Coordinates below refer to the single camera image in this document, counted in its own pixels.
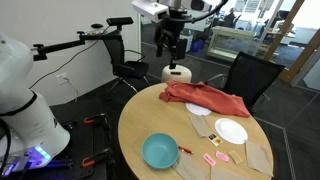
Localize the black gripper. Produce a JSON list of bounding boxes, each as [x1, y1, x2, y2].
[[155, 14, 190, 70]]

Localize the teal bowl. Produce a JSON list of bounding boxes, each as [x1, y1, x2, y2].
[[141, 132, 180, 170]]

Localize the orange cloth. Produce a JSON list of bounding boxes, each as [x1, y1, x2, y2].
[[158, 80, 252, 119]]

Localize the white plate under cloth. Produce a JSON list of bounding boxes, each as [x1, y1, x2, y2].
[[185, 102, 213, 117]]

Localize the blue bin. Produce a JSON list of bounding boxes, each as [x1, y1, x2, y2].
[[190, 39, 205, 54]]

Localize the cream round stool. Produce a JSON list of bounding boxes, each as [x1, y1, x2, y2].
[[161, 64, 193, 85]]

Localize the black office chair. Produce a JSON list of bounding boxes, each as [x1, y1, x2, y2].
[[100, 31, 152, 99]]

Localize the white and green bench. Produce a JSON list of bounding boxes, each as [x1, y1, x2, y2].
[[206, 25, 258, 63]]

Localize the seated person in background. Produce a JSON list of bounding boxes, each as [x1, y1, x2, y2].
[[223, 6, 242, 29]]

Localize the black mesh chair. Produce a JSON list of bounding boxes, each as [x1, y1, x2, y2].
[[204, 51, 286, 115]]

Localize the black and yellow packet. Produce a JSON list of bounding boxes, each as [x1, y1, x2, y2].
[[208, 133, 223, 148]]

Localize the white round plate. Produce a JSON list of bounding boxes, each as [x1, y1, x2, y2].
[[214, 118, 249, 146]]

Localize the red pen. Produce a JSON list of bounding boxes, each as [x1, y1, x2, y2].
[[177, 145, 195, 156]]

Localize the pink packet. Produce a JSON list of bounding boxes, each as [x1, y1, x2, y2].
[[202, 152, 217, 168], [215, 150, 230, 164]]

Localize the tan packet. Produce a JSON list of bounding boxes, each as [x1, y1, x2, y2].
[[227, 150, 245, 166]]

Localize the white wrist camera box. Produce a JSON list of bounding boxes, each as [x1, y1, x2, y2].
[[131, 0, 170, 24]]

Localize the black stereo camera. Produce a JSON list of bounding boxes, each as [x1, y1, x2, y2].
[[106, 16, 135, 27]]

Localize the orange handled clamp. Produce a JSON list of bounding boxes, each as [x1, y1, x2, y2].
[[81, 147, 113, 168], [82, 112, 112, 130]]

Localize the black power cable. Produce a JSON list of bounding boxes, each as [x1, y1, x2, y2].
[[29, 25, 112, 90]]

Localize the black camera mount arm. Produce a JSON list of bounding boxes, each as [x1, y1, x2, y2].
[[31, 29, 122, 63]]

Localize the white wall outlet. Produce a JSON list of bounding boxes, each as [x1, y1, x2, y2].
[[55, 72, 70, 85]]

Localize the wooden post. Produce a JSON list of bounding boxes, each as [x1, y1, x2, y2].
[[264, 0, 306, 62]]

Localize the wooden door frame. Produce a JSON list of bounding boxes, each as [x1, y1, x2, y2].
[[278, 28, 320, 85]]

